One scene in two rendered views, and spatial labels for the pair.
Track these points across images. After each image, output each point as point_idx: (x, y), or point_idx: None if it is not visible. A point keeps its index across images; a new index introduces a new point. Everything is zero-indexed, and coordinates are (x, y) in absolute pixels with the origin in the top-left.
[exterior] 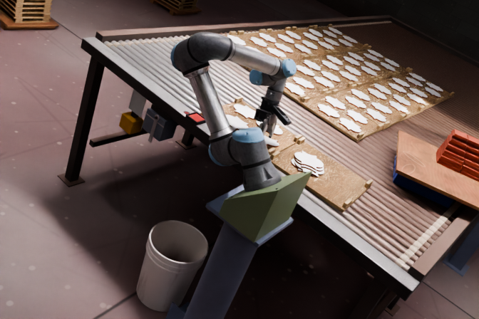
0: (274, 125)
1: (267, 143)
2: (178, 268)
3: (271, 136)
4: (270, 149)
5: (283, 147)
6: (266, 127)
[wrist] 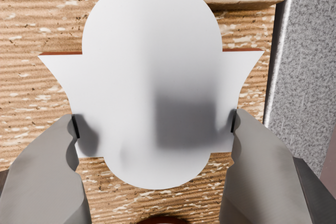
0: (2, 215)
1: (218, 57)
2: None
3: (72, 120)
4: None
5: None
6: (242, 198)
